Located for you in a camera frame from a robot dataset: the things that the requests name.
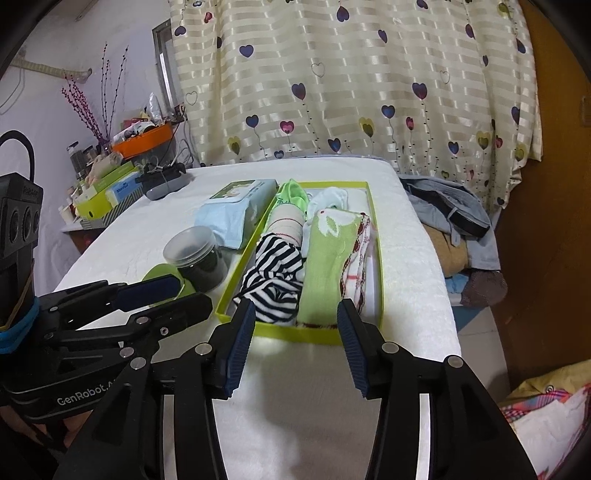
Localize brown cloth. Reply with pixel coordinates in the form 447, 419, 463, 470
425, 226, 472, 280

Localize white red-striped bandage roll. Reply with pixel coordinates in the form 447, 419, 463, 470
265, 206, 308, 250

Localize orange tray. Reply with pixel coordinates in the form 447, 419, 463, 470
111, 124, 175, 158

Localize wooden side table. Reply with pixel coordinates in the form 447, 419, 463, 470
60, 217, 107, 254

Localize beige patterned packet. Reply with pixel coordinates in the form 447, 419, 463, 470
88, 154, 123, 181

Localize green flat carton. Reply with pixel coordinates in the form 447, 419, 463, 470
90, 164, 139, 195

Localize light green cloth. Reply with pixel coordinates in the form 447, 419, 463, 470
276, 180, 309, 215

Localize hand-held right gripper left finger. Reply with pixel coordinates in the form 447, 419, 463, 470
53, 300, 257, 480

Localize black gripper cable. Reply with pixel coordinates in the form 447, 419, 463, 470
0, 130, 37, 178

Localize green shallow box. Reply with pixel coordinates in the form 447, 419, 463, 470
217, 181, 385, 346

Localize wet wipes pack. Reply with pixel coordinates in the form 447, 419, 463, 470
194, 179, 279, 250

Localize black belt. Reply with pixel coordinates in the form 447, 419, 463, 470
427, 191, 492, 238

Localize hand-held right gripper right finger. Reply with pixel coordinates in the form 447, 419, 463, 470
336, 299, 539, 480

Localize pile of assorted packets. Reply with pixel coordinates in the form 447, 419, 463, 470
113, 92, 178, 141

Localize clear jar with dark contents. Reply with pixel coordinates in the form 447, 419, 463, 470
163, 226, 229, 292

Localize blue white tissue packet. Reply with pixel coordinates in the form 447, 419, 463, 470
105, 178, 145, 206

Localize dark patterned cloth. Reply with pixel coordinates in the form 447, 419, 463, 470
459, 270, 509, 309

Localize green rabbit towel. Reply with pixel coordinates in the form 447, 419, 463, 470
295, 209, 372, 329

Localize window frame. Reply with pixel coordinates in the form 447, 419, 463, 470
152, 18, 185, 123

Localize black grey headset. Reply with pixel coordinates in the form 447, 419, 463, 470
135, 165, 189, 201

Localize grey white sock bundle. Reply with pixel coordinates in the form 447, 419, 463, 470
306, 186, 349, 219

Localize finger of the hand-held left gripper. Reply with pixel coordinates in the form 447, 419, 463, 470
39, 273, 186, 324
46, 292, 214, 358

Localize black white striped cloth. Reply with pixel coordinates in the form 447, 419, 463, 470
232, 233, 306, 324

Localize heart print curtain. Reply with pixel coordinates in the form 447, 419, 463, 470
168, 0, 543, 208

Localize green jar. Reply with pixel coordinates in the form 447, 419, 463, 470
141, 263, 197, 305

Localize lime green cardboard box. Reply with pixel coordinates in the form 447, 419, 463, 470
74, 187, 116, 220

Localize grey striped storage box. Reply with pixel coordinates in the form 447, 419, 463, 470
81, 189, 148, 229

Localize denim garment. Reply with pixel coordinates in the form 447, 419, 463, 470
399, 175, 502, 271

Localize checkered colourful bedding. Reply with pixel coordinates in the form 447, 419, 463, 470
496, 362, 591, 480

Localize pink decorative branches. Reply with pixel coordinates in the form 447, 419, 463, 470
61, 41, 130, 144

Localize wooden wardrobe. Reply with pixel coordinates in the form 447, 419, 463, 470
489, 4, 591, 398

